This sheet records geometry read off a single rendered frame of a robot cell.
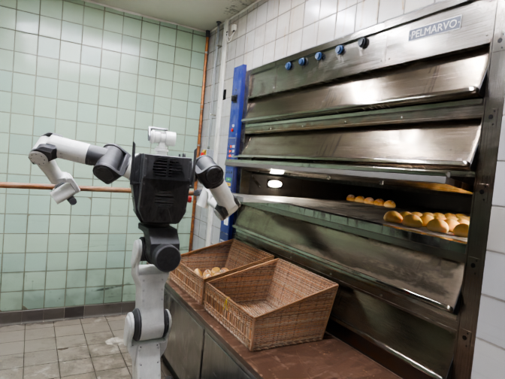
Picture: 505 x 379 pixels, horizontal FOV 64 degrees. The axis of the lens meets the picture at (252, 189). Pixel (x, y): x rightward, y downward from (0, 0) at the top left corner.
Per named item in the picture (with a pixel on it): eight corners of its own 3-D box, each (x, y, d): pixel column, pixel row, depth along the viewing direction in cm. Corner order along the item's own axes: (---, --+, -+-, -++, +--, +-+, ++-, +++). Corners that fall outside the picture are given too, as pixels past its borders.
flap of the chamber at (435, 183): (224, 165, 292) (247, 171, 302) (445, 183, 136) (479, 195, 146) (225, 161, 292) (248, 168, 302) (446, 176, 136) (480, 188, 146)
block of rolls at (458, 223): (455, 222, 229) (456, 212, 229) (549, 238, 187) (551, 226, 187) (378, 220, 200) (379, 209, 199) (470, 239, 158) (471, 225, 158)
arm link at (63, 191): (46, 189, 194) (48, 191, 184) (68, 177, 198) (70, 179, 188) (61, 208, 198) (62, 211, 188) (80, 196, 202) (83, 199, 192)
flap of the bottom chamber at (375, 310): (233, 262, 303) (243, 238, 305) (447, 384, 147) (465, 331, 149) (228, 261, 301) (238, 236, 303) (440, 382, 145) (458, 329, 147)
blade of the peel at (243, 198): (243, 201, 234) (243, 197, 234) (206, 193, 282) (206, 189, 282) (293, 204, 252) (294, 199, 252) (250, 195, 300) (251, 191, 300)
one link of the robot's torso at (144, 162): (202, 231, 174) (209, 148, 172) (119, 228, 161) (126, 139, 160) (188, 220, 201) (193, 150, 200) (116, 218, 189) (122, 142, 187)
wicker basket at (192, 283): (231, 274, 300) (234, 238, 299) (272, 298, 252) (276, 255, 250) (168, 278, 276) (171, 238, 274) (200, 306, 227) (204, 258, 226)
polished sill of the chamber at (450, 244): (246, 199, 304) (246, 194, 304) (475, 254, 147) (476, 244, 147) (239, 199, 301) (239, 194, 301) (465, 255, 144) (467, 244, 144)
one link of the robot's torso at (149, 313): (170, 341, 185) (178, 242, 183) (131, 347, 177) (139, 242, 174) (160, 328, 199) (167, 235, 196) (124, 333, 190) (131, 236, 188)
